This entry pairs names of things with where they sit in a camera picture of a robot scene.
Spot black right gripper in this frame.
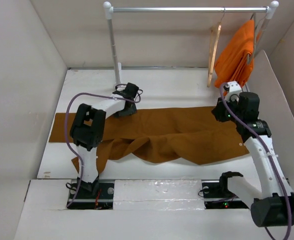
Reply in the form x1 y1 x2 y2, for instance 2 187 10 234
211 95 244 124

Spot brown trousers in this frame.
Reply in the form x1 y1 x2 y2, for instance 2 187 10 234
48 105 255 176

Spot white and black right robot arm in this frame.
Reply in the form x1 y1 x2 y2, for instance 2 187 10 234
212 90 294 228

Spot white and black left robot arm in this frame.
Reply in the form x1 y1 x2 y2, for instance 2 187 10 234
69 83 141 199

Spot empty wooden hanger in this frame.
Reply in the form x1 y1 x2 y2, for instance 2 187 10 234
207 8 225 88

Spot orange hanging garment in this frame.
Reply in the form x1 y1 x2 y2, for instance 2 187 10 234
214 19 254 88

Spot white and metal clothes rack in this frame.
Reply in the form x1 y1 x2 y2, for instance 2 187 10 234
102 0 280 87

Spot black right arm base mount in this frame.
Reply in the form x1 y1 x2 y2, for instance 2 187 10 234
198 171 248 210

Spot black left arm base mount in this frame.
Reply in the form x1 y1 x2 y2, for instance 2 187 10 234
65 177 115 210

